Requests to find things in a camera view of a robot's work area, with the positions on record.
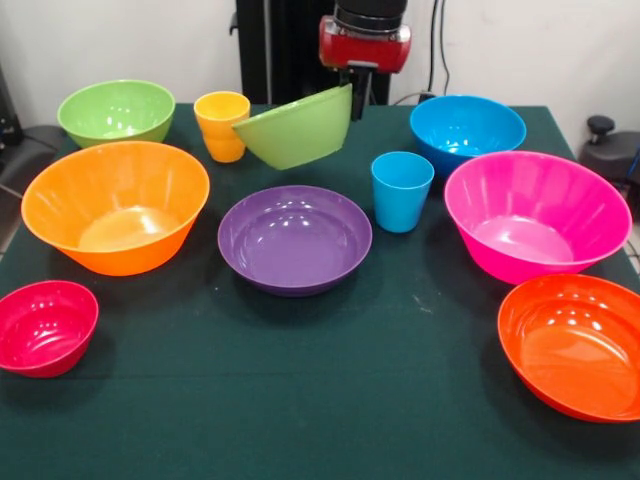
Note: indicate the small crimson bowl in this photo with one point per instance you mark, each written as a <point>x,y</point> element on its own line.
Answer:
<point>45,325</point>

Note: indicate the dark green table cloth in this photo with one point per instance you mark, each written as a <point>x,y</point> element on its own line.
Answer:
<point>320,390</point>

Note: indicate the purple bowl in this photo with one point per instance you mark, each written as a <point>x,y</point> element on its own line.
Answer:
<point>295,240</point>

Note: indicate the green bowl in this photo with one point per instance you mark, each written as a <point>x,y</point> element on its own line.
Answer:
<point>115,110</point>
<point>300,130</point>

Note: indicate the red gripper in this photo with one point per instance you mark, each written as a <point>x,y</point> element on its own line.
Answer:
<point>365,50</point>

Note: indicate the blue cup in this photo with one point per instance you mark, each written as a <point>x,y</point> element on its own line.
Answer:
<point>402,200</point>

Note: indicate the orange-red shallow bowl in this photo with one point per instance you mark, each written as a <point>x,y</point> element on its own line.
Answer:
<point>575,350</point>

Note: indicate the blue bowl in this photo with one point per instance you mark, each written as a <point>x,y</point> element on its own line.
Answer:
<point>465,125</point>

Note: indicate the large orange bowl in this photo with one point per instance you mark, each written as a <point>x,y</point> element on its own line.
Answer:
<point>115,200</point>

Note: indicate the large magenta bowl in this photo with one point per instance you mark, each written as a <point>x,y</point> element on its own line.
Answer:
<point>535,215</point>

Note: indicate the black stand base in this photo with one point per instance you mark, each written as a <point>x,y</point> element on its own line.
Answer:
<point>30,155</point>
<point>610,150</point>

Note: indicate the yellow cup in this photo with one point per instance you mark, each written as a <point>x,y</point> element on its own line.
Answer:
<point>220,125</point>

